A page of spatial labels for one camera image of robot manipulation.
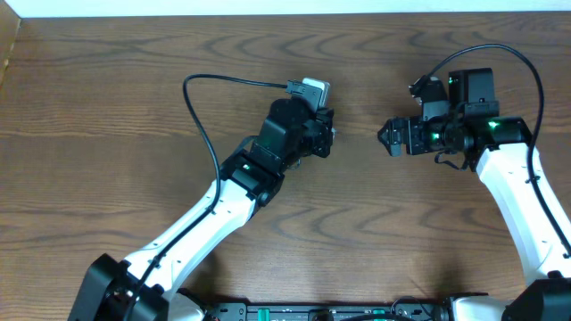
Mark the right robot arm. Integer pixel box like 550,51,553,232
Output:
377,68,570,320

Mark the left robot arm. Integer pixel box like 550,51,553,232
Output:
69,98,335,321

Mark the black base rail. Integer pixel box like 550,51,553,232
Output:
178,289,474,321

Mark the left camera black cable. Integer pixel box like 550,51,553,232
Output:
122,73,289,321

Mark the camera black cable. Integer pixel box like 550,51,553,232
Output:
426,43,571,259
122,73,289,321

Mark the right camera black cable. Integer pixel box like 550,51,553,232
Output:
426,43,571,259

